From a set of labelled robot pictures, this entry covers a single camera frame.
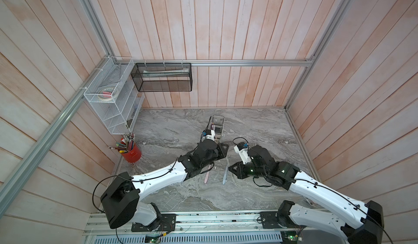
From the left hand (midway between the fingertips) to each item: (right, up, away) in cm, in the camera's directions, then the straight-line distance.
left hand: (228, 149), depth 77 cm
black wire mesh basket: (-39, +43, +26) cm, 63 cm away
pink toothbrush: (-11, -17, +10) cm, 22 cm away
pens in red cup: (-53, +2, +7) cm, 53 cm away
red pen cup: (-51, -5, +11) cm, 52 cm away
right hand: (0, -8, -3) cm, 9 cm away
